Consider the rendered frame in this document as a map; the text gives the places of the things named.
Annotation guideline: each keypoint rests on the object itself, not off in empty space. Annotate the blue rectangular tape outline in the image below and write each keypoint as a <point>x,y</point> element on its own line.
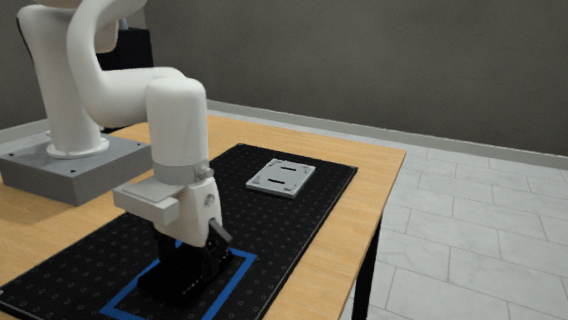
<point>121,315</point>

